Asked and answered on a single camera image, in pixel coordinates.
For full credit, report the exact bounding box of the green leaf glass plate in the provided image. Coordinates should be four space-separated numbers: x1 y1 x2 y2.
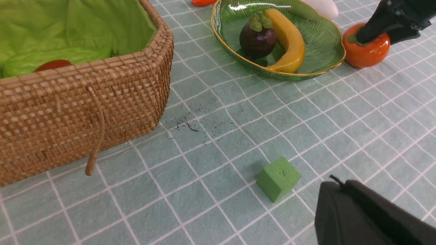
211 0 345 82

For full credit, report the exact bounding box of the woven wicker basket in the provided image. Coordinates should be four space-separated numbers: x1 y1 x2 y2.
0 0 174 186

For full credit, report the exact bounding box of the yellow toy banana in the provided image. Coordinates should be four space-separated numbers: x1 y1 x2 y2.
263 9 305 74

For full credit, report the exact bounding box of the orange toy persimmon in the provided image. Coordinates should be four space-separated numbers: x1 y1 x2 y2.
343 23 391 68

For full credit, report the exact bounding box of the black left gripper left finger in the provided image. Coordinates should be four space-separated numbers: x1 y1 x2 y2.
314 175 436 245

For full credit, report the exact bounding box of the orange toy carrot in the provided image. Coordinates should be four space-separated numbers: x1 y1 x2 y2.
191 0 217 7

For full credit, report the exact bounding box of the green checkered tablecloth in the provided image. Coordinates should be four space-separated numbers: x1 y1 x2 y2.
1 0 436 245

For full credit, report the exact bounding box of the green toy bitter gourd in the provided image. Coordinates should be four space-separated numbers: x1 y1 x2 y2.
1 47 112 78

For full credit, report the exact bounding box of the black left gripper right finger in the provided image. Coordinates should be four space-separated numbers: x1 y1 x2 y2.
356 0 436 45

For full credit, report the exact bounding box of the white toy radish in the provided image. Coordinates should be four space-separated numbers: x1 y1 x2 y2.
301 0 339 20

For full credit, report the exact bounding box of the purple toy mangosteen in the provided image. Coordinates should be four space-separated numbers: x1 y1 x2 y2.
239 11 277 59

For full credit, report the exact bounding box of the green foam cube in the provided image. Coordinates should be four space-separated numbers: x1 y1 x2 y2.
256 157 301 202

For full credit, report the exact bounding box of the red toy bell pepper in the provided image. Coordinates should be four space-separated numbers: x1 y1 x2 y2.
33 60 72 73

